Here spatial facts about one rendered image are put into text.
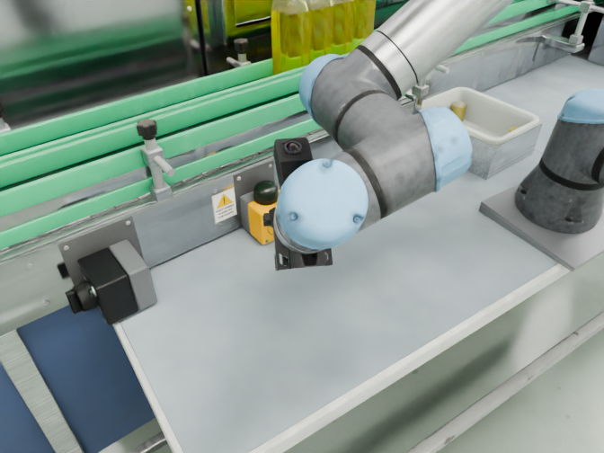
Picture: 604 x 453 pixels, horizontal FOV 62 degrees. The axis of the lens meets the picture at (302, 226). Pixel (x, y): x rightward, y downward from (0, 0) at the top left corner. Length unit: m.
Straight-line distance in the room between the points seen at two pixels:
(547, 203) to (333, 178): 0.63
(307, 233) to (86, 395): 0.72
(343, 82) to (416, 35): 0.09
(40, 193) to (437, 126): 0.53
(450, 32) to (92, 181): 0.52
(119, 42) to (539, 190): 0.82
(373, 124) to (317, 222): 0.13
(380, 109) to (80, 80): 0.68
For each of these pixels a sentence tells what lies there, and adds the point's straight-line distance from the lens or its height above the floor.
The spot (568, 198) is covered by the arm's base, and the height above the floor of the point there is 0.83.
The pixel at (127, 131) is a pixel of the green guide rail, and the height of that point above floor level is 0.96.
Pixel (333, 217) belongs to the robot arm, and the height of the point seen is 1.09.
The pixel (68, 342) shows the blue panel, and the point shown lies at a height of 0.66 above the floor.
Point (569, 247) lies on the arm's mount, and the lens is 1.00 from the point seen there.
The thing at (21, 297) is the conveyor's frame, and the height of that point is 0.81.
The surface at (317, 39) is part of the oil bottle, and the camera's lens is 1.05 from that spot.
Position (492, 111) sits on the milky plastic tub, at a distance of 1.28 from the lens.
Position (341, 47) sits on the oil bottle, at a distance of 1.11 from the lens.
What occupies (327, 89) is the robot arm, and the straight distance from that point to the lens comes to 0.57.
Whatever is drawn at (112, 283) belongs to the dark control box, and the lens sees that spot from 0.77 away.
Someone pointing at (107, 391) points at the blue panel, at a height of 0.49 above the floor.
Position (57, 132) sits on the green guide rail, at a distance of 0.93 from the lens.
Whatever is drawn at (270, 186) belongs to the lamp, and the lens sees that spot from 0.87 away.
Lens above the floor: 1.35
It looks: 39 degrees down
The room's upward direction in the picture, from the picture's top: straight up
